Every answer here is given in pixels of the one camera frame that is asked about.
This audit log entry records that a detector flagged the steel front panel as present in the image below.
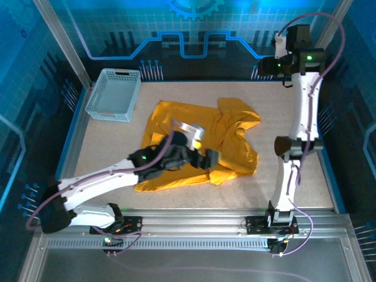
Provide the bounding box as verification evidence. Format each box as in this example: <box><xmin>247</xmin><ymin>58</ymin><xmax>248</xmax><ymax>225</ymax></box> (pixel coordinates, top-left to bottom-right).
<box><xmin>19</xmin><ymin>234</ymin><xmax>371</xmax><ymax>282</ymax></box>

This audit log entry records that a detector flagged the aluminium mounting rail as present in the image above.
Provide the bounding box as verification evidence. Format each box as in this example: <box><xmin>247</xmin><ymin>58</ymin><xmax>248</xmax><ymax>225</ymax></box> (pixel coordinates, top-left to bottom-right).
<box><xmin>38</xmin><ymin>207</ymin><xmax>352</xmax><ymax>236</ymax></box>

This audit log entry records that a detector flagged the yellow t-shirt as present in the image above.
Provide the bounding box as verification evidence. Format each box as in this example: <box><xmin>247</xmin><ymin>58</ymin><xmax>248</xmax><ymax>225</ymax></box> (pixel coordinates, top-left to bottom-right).
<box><xmin>134</xmin><ymin>97</ymin><xmax>261</xmax><ymax>193</ymax></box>

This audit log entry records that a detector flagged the slotted grey cable duct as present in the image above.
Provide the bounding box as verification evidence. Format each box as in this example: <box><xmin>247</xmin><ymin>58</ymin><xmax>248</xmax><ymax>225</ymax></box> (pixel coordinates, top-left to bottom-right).
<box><xmin>46</xmin><ymin>238</ymin><xmax>271</xmax><ymax>250</ymax></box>

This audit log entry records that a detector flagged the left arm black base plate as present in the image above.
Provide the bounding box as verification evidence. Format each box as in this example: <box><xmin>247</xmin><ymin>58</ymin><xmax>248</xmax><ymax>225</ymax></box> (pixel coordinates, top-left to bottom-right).
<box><xmin>89</xmin><ymin>216</ymin><xmax>144</xmax><ymax>236</ymax></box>

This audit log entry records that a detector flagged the small black connector box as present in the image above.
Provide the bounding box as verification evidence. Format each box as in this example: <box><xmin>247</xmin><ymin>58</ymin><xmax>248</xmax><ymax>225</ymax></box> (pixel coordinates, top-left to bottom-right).
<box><xmin>102</xmin><ymin>235</ymin><xmax>125</xmax><ymax>256</ymax></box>
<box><xmin>268</xmin><ymin>238</ymin><xmax>288</xmax><ymax>256</ymax></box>

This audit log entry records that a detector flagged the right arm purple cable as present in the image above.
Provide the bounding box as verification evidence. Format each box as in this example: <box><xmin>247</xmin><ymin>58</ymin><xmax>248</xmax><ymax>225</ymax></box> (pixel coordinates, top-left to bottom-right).
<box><xmin>274</xmin><ymin>11</ymin><xmax>346</xmax><ymax>258</ymax></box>

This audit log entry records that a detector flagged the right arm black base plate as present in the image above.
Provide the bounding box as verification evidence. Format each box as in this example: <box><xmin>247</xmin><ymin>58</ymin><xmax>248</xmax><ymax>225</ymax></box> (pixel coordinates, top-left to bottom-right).
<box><xmin>245</xmin><ymin>216</ymin><xmax>300</xmax><ymax>236</ymax></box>

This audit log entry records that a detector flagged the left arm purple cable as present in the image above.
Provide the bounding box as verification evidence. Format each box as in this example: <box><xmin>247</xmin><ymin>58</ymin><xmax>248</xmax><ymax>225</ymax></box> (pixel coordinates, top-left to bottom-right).
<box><xmin>25</xmin><ymin>119</ymin><xmax>143</xmax><ymax>256</ymax></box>

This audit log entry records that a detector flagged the blue table edge trim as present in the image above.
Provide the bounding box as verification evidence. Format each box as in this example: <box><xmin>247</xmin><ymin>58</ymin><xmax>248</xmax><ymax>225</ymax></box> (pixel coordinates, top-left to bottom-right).
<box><xmin>55</xmin><ymin>86</ymin><xmax>89</xmax><ymax>177</ymax></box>

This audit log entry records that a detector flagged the white perforated plastic basket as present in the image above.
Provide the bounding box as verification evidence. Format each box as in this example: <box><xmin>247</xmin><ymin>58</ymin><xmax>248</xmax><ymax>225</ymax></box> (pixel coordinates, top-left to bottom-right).
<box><xmin>85</xmin><ymin>68</ymin><xmax>142</xmax><ymax>123</ymax></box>

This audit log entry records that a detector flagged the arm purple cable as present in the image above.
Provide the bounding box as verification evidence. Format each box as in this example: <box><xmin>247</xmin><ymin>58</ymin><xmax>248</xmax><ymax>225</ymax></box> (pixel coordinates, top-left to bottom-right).
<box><xmin>274</xmin><ymin>11</ymin><xmax>346</xmax><ymax>258</ymax></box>
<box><xmin>25</xmin><ymin>119</ymin><xmax>143</xmax><ymax>256</ymax></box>

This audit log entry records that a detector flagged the aluminium frame post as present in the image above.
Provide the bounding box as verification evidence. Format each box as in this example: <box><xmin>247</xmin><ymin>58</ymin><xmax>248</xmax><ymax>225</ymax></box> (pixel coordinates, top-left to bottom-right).
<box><xmin>32</xmin><ymin>0</ymin><xmax>95</xmax><ymax>90</ymax></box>
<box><xmin>296</xmin><ymin>0</ymin><xmax>355</xmax><ymax>89</ymax></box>

